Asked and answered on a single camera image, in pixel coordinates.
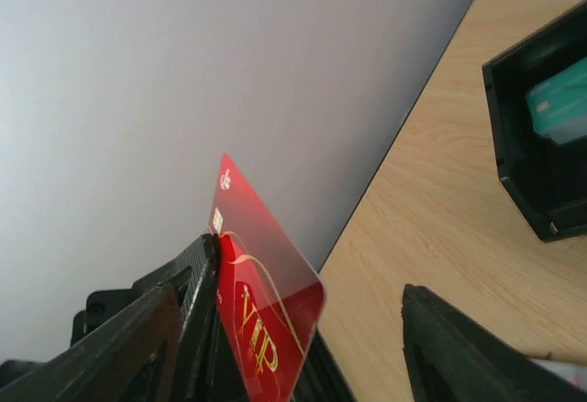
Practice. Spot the black bin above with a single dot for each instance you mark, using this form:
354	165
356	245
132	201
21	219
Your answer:
546	181

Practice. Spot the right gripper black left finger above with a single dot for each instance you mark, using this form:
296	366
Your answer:
150	349

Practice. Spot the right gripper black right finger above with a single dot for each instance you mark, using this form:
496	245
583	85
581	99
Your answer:
450	357

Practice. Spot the teal card stack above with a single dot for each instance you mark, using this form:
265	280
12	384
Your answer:
557	106

